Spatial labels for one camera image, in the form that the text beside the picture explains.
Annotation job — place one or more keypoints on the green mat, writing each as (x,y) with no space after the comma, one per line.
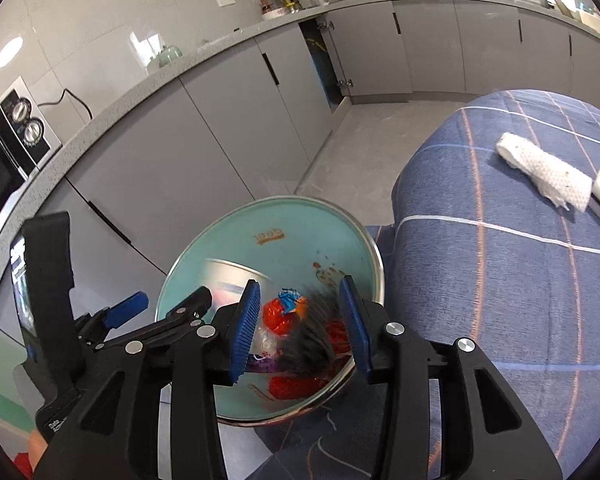
(0,400)

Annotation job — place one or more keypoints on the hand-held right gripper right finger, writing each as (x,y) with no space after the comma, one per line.
(355,330)

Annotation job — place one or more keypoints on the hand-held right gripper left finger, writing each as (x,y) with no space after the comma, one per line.
(245,330)

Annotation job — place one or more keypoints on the purple snack wrapper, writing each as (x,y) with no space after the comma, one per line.
(267,360)

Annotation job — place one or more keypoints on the blue plaid blanket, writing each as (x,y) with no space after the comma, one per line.
(480,285)

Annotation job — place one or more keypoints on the white wall socket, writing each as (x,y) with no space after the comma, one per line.
(225,0)

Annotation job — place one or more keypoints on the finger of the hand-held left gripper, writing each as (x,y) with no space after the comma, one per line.
(127,305)
(190,305)

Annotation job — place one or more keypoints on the red foil wrapper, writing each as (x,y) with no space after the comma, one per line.
(277,317)

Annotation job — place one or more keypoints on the leaning wooden board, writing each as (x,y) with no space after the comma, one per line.
(562,4)

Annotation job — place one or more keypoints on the teal metal basin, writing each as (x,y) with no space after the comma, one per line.
(280,220)

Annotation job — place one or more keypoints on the row of grey cabinet doors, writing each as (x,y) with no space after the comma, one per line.
(180,160)

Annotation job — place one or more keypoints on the black mesh net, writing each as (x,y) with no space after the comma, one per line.
(307,340)

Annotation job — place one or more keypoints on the grey kitchen countertop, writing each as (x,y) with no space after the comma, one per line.
(105,110)

